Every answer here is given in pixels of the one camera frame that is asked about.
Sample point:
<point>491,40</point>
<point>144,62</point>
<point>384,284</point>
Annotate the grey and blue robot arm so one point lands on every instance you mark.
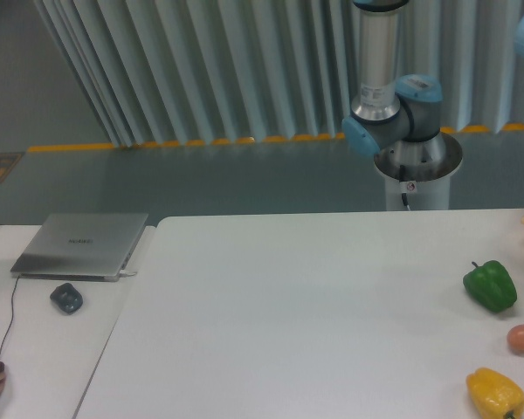
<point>384,109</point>

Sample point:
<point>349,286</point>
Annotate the yellow bell pepper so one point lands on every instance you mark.
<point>494,395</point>

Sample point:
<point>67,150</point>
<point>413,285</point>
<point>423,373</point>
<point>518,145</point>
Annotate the white corrugated partition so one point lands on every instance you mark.
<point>184,71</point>

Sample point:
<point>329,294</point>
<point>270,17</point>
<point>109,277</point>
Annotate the white laptop plug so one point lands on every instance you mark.
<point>127,274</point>

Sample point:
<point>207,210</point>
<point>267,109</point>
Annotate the green bell pepper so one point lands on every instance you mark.
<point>491,285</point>

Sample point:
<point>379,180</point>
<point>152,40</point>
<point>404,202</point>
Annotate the silver laptop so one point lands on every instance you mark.
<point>83,246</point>

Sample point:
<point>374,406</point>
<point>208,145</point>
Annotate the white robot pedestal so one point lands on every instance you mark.
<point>417,175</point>

